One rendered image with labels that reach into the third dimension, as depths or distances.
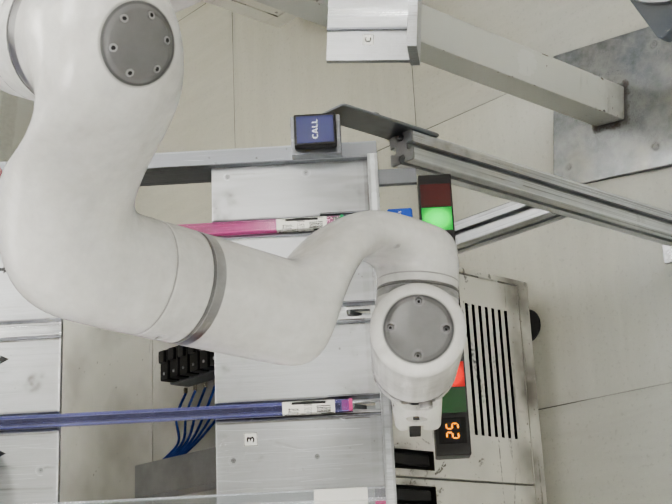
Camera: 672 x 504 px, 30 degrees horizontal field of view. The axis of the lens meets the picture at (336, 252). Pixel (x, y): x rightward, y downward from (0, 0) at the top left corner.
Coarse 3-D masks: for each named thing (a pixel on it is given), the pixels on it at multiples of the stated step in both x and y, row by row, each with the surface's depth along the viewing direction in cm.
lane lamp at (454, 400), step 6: (450, 390) 144; (456, 390) 144; (462, 390) 144; (444, 396) 144; (450, 396) 144; (456, 396) 144; (462, 396) 144; (444, 402) 144; (450, 402) 144; (456, 402) 144; (462, 402) 144; (444, 408) 144; (450, 408) 144; (456, 408) 144; (462, 408) 144
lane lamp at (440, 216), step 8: (424, 208) 151; (432, 208) 151; (440, 208) 151; (448, 208) 151; (424, 216) 151; (432, 216) 151; (440, 216) 151; (448, 216) 150; (440, 224) 150; (448, 224) 150
